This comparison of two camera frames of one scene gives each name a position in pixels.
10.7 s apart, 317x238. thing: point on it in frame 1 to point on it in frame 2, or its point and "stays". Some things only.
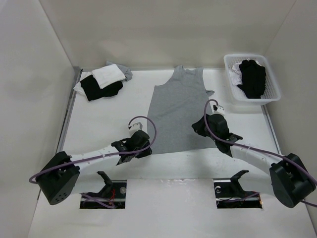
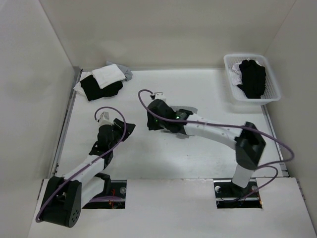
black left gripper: [144, 153] to [119, 127]
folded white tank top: [107, 76] stays
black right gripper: [198, 127] to [153, 125]
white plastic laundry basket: [271, 93] stays
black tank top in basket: [253, 79] stays
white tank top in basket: [236, 74] stays
